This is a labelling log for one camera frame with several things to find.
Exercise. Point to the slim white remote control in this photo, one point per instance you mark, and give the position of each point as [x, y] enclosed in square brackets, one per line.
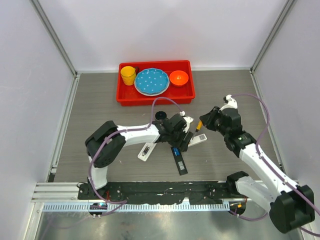
[198, 139]

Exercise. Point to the upper blue battery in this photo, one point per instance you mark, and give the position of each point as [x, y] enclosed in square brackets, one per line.
[176, 149]

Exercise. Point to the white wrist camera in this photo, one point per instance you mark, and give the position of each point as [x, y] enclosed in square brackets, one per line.
[229, 103]
[189, 120]

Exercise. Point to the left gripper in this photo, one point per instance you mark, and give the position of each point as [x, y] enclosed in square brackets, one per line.
[183, 146]

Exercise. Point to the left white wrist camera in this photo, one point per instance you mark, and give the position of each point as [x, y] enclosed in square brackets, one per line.
[189, 120]

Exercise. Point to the red plastic tray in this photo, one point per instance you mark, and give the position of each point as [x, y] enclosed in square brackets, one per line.
[128, 96]

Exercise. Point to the yellow handled screwdriver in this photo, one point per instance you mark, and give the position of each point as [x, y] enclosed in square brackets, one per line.
[197, 129]

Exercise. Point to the black remote control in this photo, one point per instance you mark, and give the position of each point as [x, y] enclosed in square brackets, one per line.
[181, 167]

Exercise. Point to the lower blue battery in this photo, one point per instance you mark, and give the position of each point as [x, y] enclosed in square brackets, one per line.
[176, 153]

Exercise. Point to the slotted cable duct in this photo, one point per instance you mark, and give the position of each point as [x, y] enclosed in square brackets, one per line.
[98, 207]

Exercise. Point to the yellow ribbed cup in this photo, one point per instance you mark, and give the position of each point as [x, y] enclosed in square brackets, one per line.
[129, 74]

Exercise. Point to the blue polka dot plate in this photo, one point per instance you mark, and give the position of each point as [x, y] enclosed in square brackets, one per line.
[151, 82]

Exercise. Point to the blue battery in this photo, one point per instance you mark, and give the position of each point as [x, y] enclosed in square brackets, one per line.
[176, 149]
[176, 153]

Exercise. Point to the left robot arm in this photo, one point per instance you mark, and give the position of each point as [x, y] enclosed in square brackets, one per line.
[104, 145]

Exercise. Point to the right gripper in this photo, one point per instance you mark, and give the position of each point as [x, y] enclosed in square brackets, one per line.
[207, 119]

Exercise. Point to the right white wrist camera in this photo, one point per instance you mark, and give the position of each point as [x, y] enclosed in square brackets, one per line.
[229, 103]

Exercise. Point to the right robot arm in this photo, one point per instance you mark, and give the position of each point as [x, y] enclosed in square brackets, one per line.
[288, 204]

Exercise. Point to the orange bowl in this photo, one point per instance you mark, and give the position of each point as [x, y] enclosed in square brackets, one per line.
[178, 78]

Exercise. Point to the dark blue round cup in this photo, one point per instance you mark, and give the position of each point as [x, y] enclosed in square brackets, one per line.
[160, 115]

